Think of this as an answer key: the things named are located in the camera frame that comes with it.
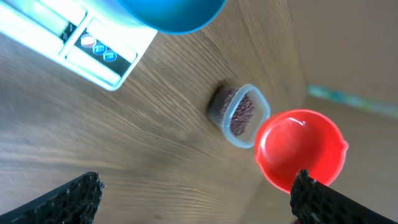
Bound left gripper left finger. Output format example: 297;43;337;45
1;172;104;224

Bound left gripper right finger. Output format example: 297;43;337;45
290;170;397;224

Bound red measuring scoop blue handle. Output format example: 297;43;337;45
254;109;349;194

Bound white digital kitchen scale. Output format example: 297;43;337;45
1;0;157;91

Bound blue plastic bowl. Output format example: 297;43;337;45
119;0;226;35

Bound red adzuki beans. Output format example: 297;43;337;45
218;89;254;136

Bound clear plastic container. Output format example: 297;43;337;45
206;83;271;149

